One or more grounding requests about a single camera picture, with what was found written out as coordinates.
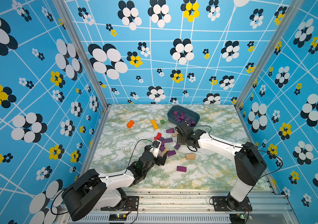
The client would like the purple tall triangle brick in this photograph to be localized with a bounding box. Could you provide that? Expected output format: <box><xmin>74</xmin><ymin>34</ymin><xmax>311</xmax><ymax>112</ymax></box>
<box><xmin>166</xmin><ymin>128</ymin><xmax>175</xmax><ymax>133</ymax></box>

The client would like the lone purple brick front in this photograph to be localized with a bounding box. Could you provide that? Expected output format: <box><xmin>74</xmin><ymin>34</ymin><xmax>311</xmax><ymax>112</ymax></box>
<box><xmin>177</xmin><ymin>166</ymin><xmax>187</xmax><ymax>173</ymax></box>

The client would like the yellow long brick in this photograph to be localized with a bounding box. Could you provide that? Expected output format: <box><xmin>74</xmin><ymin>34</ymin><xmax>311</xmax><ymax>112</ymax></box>
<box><xmin>151</xmin><ymin>119</ymin><xmax>159</xmax><ymax>130</ymax></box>

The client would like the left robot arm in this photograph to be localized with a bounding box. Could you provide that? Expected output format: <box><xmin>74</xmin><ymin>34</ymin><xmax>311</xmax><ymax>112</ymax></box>
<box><xmin>61</xmin><ymin>145</ymin><xmax>168</xmax><ymax>221</ymax></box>

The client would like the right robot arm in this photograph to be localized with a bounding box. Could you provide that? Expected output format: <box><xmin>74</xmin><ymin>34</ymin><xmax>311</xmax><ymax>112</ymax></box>
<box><xmin>175</xmin><ymin>122</ymin><xmax>267</xmax><ymax>211</ymax></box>

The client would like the dark teal storage bin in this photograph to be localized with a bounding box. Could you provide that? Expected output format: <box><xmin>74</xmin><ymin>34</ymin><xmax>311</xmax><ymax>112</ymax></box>
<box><xmin>167</xmin><ymin>105</ymin><xmax>200</xmax><ymax>127</ymax></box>

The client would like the natural wood slanted brick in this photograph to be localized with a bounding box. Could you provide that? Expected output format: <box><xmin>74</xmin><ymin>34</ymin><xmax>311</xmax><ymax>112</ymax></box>
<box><xmin>160</xmin><ymin>148</ymin><xmax>169</xmax><ymax>157</ymax></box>

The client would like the purple long brick centre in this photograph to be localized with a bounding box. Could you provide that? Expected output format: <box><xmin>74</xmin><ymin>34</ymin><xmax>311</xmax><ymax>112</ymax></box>
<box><xmin>167</xmin><ymin>151</ymin><xmax>176</xmax><ymax>157</ymax></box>

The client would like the natural wood large brick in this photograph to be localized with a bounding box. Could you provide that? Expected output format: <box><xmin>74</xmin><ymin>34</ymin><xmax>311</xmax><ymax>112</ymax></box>
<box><xmin>185</xmin><ymin>154</ymin><xmax>196</xmax><ymax>160</ymax></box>

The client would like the red arch brick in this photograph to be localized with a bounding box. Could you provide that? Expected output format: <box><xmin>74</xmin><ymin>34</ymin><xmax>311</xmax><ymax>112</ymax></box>
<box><xmin>154</xmin><ymin>133</ymin><xmax>162</xmax><ymax>140</ymax></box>

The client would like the orange brick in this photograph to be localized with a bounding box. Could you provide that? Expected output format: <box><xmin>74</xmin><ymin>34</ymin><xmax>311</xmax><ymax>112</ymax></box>
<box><xmin>127</xmin><ymin>120</ymin><xmax>135</xmax><ymax>128</ymax></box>

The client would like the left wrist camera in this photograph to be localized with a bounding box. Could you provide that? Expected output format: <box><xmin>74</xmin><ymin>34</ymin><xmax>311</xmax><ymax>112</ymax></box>
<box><xmin>150</xmin><ymin>141</ymin><xmax>161</xmax><ymax>158</ymax></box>

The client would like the aluminium front rail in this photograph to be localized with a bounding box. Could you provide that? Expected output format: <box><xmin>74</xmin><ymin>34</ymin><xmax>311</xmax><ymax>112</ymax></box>
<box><xmin>55</xmin><ymin>189</ymin><xmax>301</xmax><ymax>224</ymax></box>

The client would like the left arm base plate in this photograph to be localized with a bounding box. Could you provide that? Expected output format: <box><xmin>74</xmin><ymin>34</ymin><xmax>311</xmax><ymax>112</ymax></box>
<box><xmin>100</xmin><ymin>196</ymin><xmax>139</xmax><ymax>211</ymax></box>

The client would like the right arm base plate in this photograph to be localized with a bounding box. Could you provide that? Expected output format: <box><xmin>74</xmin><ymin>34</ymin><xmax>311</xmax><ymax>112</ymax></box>
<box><xmin>209</xmin><ymin>196</ymin><xmax>253</xmax><ymax>212</ymax></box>

